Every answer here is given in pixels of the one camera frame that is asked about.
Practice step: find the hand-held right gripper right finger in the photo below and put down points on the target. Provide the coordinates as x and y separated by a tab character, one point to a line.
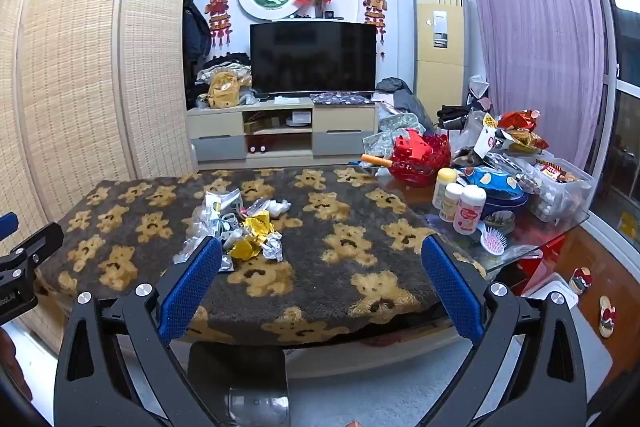
450	292

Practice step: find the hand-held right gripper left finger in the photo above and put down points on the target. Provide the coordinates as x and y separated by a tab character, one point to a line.
190	287

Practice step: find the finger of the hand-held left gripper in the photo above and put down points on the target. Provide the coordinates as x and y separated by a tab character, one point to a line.
40	242
7	225

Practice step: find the pile of wrappers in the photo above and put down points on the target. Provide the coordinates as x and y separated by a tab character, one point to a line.
220	212

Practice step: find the yellow foil wrapper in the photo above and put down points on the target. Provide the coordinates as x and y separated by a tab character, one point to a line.
252	232

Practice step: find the dark trash bin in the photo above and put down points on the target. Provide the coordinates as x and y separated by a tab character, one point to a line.
240	372

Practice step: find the pink hair brush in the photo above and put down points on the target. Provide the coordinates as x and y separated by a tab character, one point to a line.
494	241

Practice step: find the white bottle pink label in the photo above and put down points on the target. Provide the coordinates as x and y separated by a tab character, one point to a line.
469	209

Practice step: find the small round dark tin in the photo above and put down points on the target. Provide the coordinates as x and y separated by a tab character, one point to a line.
499	222

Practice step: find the white bottle orange label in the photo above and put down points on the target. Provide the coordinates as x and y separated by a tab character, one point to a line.
450	204

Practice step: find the white bottle yellow cap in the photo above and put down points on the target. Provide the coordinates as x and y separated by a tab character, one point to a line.
444	182

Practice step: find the blue chip bag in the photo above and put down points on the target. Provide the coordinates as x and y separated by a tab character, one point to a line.
500	192

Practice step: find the bear print brown blanket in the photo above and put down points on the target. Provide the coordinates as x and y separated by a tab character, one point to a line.
325	267

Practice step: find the red patterned slipper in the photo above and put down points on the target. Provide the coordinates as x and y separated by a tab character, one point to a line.
609	317
581	281

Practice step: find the red cutout basket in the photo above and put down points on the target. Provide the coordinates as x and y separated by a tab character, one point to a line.
417	159

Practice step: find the clear plastic storage box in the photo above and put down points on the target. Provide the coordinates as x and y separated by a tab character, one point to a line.
560	194

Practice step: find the orange stick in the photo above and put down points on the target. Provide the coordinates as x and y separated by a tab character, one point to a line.
377	159

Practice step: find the white bag yellow label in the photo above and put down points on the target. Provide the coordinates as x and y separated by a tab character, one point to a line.
490	137

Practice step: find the beige television cabinet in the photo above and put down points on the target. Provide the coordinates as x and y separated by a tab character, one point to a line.
215	124

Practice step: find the green grey patterned cloth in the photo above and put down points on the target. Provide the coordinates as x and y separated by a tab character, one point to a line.
390	132

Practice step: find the dark folded clothing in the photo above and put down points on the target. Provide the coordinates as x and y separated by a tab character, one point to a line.
455	117

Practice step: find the woven rattan folding screen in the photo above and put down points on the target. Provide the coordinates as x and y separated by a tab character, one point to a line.
75	57

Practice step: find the red orange snack bags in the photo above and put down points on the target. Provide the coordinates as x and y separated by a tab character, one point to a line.
522	124

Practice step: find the yellow backpack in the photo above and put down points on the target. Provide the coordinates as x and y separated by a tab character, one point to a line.
222	89

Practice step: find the grey jacket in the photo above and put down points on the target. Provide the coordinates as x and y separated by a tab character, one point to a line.
400	94

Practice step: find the pile of clothes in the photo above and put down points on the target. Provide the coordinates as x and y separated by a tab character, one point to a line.
240	69

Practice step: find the dark patterned folded cloth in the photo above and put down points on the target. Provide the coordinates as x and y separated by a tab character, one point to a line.
340	97

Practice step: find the beige standing air conditioner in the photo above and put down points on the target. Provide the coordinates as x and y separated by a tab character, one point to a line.
440	67

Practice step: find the dark hanging coat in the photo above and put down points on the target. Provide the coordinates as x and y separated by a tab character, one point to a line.
195	42

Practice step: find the black flat television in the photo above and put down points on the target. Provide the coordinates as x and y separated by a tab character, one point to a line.
312	57

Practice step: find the purple curtain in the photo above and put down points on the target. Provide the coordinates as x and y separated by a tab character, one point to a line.
530	32

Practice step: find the red fish hanging ornament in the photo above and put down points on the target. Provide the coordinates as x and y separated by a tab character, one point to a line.
219	12

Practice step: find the window frame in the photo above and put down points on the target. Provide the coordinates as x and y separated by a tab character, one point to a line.
620	107

